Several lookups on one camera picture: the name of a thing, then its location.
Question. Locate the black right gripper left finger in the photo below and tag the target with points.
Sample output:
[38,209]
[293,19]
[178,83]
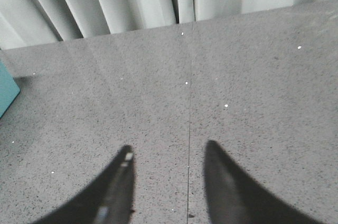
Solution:
[107,199]

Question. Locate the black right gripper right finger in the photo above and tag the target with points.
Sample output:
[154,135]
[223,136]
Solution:
[232,196]

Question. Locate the light blue box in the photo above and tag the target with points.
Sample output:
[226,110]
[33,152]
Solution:
[8,89]

